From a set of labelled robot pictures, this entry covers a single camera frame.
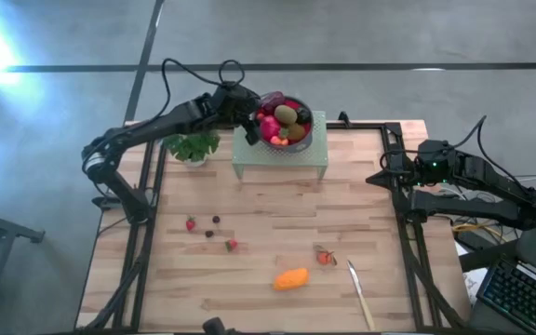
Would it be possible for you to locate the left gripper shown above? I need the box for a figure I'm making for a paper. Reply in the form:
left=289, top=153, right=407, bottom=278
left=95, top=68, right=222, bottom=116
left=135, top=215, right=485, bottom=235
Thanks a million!
left=211, top=82, right=262, bottom=146

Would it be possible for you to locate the green perforated metal riser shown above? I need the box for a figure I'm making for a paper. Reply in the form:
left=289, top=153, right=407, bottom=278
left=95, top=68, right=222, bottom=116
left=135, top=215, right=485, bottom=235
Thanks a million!
left=231, top=109, right=329, bottom=181

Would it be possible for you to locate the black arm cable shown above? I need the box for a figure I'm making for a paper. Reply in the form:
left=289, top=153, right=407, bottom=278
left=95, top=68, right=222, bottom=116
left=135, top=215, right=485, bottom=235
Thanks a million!
left=379, top=114, right=529, bottom=187
left=159, top=58, right=247, bottom=123

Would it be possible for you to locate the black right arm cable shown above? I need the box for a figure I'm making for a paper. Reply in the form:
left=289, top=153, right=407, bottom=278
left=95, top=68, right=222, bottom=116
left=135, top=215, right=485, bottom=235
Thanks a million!
left=379, top=114, right=529, bottom=187

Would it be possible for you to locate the dark avocado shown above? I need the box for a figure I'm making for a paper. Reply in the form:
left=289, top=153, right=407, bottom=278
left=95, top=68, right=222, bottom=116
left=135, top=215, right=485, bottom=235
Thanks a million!
left=295, top=106, right=313, bottom=126

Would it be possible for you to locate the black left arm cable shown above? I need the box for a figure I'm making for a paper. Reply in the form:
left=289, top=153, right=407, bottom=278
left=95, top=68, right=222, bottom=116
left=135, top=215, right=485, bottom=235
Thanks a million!
left=159, top=58, right=247, bottom=123

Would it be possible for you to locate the white paper sheet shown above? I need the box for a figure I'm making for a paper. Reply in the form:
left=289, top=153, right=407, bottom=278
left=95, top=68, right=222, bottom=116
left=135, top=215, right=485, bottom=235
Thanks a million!
left=462, top=267, right=483, bottom=303

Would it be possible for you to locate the knife with wooden handle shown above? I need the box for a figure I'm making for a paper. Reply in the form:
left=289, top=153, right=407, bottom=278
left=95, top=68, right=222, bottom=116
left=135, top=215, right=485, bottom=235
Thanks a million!
left=345, top=259, right=376, bottom=331

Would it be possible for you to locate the red collapsible colander bowl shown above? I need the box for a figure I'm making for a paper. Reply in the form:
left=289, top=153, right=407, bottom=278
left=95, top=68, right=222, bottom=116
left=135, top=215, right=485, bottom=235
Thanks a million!
left=251, top=90, right=315, bottom=154

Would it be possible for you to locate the yellow bread roll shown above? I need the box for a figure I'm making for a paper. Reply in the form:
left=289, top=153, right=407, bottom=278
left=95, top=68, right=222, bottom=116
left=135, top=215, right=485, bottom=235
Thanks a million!
left=272, top=267, right=310, bottom=292

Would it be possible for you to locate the black power brick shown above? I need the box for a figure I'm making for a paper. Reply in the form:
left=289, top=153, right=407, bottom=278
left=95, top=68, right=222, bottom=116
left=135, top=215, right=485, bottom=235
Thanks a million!
left=456, top=231, right=483, bottom=252

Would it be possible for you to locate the black table-level camera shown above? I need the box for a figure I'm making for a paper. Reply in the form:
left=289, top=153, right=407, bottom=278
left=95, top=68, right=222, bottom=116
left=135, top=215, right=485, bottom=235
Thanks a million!
left=201, top=315, right=233, bottom=335

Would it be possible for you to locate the potted monstera plant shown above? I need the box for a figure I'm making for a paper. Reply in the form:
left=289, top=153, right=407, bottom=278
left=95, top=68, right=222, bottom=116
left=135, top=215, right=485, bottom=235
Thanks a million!
left=162, top=131, right=222, bottom=168

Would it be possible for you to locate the tangerine with stalk and leaves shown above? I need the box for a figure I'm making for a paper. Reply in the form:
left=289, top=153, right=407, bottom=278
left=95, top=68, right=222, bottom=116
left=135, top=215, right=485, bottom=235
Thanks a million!
left=313, top=244, right=338, bottom=267

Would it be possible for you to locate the open laptop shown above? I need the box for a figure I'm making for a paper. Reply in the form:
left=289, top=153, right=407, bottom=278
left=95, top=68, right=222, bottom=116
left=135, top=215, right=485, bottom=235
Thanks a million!
left=475, top=146, right=536, bottom=335

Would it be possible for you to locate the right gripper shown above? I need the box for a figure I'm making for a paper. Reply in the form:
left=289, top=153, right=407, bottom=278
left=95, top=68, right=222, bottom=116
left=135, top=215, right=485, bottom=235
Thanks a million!
left=365, top=138, right=455, bottom=188

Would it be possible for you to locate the yellow cable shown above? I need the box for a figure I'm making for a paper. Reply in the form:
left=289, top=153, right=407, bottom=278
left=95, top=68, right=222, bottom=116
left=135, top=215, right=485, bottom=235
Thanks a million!
left=451, top=221, right=500, bottom=234

